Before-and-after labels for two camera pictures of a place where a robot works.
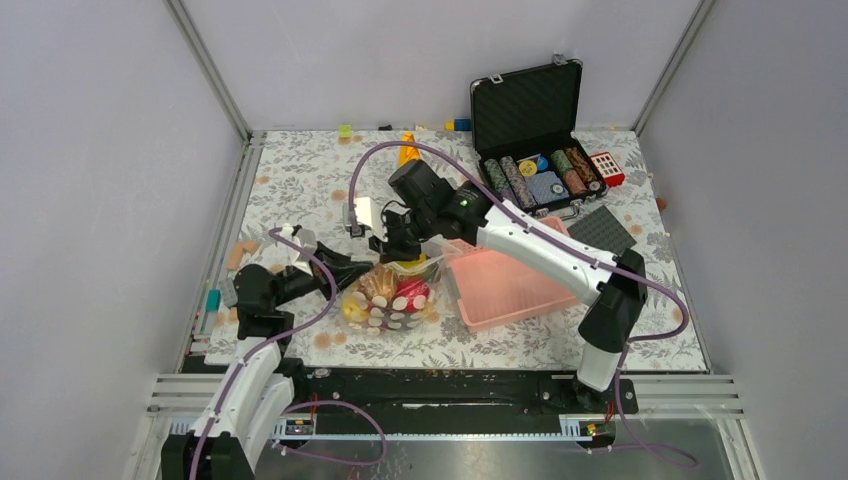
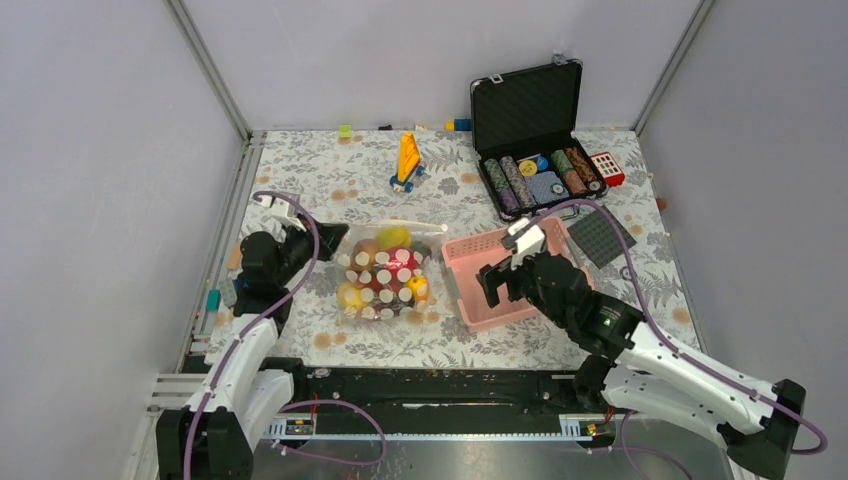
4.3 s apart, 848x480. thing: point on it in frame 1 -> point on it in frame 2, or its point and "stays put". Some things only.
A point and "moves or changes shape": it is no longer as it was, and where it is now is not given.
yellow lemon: x=413 y=264 moves or changes shape
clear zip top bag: x=398 y=296 moves or changes shape
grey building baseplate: x=603 y=230 stays put
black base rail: x=453 y=393 stays put
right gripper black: x=392 y=249 -> x=492 y=276
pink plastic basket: x=494 y=292 stays put
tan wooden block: x=237 y=251 stays put
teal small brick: x=213 y=300 stays put
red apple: x=409 y=288 -> x=398 y=271
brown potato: x=378 y=281 -> x=363 y=257
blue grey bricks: x=229 y=292 stays put
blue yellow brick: x=458 y=124 stays put
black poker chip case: x=525 y=127 stays put
